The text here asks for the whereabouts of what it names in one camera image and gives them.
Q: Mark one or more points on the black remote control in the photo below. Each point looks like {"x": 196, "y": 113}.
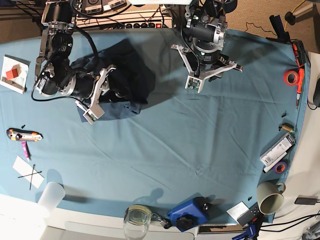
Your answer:
{"x": 249, "y": 215}

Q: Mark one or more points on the orange utility knife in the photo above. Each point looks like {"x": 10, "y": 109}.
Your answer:
{"x": 21, "y": 135}

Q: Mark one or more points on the orange screwdriver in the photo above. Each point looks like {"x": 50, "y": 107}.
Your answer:
{"x": 301, "y": 74}

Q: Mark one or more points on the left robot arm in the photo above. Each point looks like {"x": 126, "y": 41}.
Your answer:
{"x": 204, "y": 32}

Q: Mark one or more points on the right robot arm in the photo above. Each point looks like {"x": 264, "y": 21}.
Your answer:
{"x": 53, "y": 67}

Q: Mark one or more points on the blue clamp device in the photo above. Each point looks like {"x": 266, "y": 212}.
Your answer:
{"x": 190, "y": 214}

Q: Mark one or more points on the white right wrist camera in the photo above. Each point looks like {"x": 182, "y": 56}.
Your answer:
{"x": 93, "y": 113}

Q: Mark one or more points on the clear glass jar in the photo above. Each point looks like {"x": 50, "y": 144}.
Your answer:
{"x": 137, "y": 219}

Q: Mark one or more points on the white business card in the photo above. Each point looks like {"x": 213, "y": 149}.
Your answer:
{"x": 237, "y": 211}

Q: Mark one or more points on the frosted plastic cup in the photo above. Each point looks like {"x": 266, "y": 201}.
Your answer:
{"x": 51, "y": 196}

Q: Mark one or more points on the booklet with red cube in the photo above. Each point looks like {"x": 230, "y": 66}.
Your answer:
{"x": 14, "y": 73}

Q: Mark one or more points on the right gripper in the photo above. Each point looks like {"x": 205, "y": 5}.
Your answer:
{"x": 83, "y": 86}

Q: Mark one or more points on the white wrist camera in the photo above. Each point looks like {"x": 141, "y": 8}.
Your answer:
{"x": 93, "y": 113}
{"x": 194, "y": 83}

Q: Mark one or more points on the orange black hand tool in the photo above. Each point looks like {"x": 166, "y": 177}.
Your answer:
{"x": 299, "y": 52}

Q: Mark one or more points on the dark blue T-shirt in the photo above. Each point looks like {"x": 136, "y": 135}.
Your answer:
{"x": 132, "y": 73}

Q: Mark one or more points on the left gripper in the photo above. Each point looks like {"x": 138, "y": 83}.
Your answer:
{"x": 204, "y": 60}

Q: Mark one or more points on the pink glue tube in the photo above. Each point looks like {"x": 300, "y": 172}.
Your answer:
{"x": 25, "y": 150}

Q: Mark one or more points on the small yellow battery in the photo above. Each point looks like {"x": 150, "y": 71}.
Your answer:
{"x": 287, "y": 127}

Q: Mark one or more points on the red tape roll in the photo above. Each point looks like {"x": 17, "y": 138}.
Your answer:
{"x": 291, "y": 78}

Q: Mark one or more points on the purple tape roll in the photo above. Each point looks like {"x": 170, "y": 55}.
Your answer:
{"x": 279, "y": 167}

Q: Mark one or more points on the teal table cloth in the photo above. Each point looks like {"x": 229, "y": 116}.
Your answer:
{"x": 182, "y": 145}

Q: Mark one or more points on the silver padlock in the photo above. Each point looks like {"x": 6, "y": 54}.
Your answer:
{"x": 164, "y": 222}

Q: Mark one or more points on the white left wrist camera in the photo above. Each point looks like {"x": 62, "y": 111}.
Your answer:
{"x": 194, "y": 83}

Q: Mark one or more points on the white paper card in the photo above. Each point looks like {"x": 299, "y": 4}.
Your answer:
{"x": 28, "y": 172}

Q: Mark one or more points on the packaged marker set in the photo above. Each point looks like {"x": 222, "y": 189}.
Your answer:
{"x": 278, "y": 150}

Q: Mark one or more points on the black power adapter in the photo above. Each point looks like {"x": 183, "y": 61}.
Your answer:
{"x": 310, "y": 201}

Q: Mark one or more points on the blue spring clamp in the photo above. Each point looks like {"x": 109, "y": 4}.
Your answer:
{"x": 251, "y": 233}

